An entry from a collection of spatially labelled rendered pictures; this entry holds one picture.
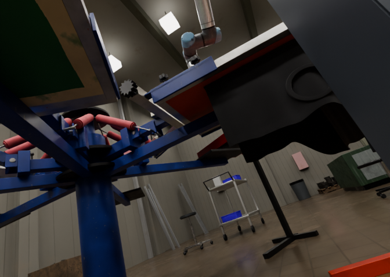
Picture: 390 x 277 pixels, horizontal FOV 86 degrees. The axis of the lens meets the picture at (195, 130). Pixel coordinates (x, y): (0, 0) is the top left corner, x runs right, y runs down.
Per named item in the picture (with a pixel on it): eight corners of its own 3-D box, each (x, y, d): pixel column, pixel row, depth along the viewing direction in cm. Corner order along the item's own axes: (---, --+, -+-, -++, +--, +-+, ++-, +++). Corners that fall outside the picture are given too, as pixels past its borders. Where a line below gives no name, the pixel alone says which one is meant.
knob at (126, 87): (143, 96, 88) (140, 82, 91) (135, 90, 83) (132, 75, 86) (129, 104, 90) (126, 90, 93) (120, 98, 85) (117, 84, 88)
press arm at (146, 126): (170, 125, 122) (168, 117, 124) (165, 121, 116) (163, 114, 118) (146, 137, 126) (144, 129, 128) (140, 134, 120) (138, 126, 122)
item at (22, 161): (176, 155, 156) (172, 141, 160) (90, 125, 86) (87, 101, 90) (93, 193, 175) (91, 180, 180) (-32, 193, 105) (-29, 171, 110)
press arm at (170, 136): (293, 89, 101) (286, 80, 103) (293, 83, 95) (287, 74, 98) (97, 182, 130) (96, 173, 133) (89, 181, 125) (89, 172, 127)
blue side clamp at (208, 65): (220, 75, 85) (214, 62, 88) (217, 68, 81) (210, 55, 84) (159, 107, 92) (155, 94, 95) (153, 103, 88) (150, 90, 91)
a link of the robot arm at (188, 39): (198, 27, 110) (199, 42, 120) (178, 33, 110) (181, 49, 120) (202, 37, 107) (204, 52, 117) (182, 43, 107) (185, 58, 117)
